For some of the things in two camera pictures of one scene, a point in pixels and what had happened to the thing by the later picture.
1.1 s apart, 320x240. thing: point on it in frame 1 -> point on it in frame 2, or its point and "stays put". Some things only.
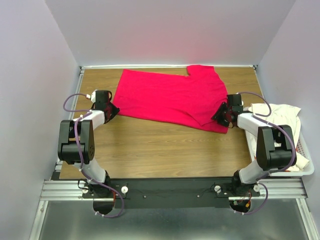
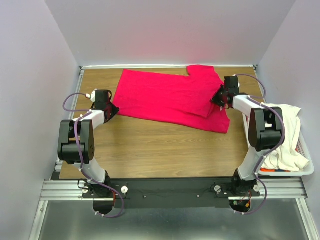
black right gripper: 217,115 -> 214,99
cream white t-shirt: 287,115 stays put
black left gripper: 115,110 stays put
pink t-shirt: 192,100 stays put
